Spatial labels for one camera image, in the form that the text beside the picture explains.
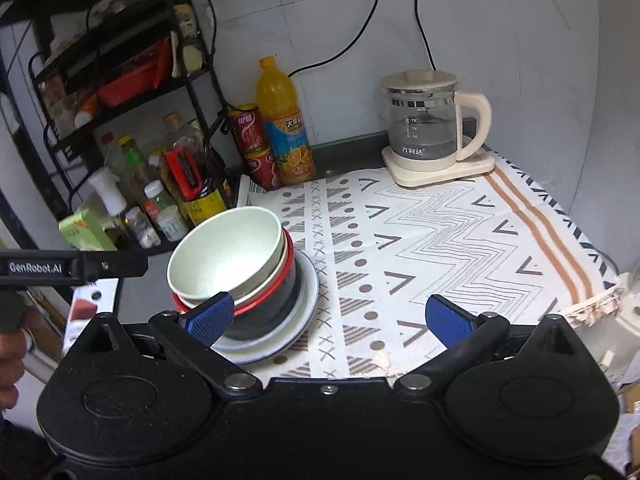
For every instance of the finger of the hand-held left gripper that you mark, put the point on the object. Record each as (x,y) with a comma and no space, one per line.
(117,265)

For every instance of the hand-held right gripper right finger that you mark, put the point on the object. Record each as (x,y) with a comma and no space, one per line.
(445,321)

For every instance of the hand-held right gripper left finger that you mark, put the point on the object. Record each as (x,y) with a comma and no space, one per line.
(207,316)

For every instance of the pale green bowl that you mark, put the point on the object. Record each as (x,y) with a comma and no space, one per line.
(225,255)

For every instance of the black bowl with red rim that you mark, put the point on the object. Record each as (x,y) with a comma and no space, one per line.
(272,310)

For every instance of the white plate with blue rim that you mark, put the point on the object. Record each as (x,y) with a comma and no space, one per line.
(300,317)

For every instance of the white bowl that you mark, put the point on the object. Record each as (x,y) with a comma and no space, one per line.
(286,257)

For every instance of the person's left hand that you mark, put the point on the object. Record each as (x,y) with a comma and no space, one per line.
(12,360)

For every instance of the small clear spice jar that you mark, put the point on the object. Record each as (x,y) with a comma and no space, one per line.
(141,227)

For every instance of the green carton box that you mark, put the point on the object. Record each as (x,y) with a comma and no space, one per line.
(85,230)

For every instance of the brown and white packet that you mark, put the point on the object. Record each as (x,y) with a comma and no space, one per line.
(85,310)

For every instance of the green label white cap bottle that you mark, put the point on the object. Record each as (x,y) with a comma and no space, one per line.
(167,212)

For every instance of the white plastic bottle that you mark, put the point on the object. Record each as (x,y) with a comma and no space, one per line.
(107,190)

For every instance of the patterned tablecloth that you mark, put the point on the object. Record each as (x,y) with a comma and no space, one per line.
(440,240)

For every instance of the dark soy sauce bottle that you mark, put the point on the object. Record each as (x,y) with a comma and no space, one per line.
(205,195)

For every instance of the gold cap oil bottle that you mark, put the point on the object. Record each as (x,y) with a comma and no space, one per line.
(175,127)

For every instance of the red drink can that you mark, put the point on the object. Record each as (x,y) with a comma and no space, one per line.
(262,167)
(248,127)

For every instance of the cream plastic appliance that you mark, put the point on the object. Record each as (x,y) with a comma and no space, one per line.
(615,325)

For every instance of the red plastic container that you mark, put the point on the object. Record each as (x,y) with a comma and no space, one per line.
(135,77)

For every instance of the orange juice bottle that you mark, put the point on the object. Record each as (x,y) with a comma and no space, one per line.
(285,130)

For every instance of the cardboard box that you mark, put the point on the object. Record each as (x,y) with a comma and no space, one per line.
(631,400)

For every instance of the black metal rack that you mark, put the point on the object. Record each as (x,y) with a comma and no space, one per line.
(125,25)

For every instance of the small labelled jar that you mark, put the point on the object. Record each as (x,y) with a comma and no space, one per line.
(185,20)

